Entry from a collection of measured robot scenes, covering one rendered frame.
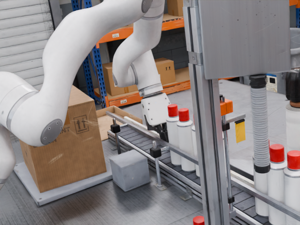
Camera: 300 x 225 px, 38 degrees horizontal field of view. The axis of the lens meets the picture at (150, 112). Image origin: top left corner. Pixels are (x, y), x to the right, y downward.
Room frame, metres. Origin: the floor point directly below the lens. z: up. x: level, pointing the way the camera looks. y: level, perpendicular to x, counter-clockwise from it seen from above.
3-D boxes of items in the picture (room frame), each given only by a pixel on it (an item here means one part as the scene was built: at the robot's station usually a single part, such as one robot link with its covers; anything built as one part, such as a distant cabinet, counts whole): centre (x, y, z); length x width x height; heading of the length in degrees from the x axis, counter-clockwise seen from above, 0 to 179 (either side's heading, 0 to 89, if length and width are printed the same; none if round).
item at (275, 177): (0.91, -0.28, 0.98); 0.05 x 0.05 x 0.20
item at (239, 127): (1.01, -0.22, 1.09); 0.03 x 0.01 x 0.06; 117
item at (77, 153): (1.48, 0.35, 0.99); 0.30 x 0.24 x 0.27; 23
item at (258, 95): (0.83, -0.22, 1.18); 0.04 x 0.04 x 0.21
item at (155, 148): (1.27, -0.02, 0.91); 0.07 x 0.03 x 0.16; 117
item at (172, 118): (1.32, -0.07, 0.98); 0.05 x 0.05 x 0.20
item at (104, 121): (1.90, 0.22, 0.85); 0.30 x 0.26 x 0.04; 27
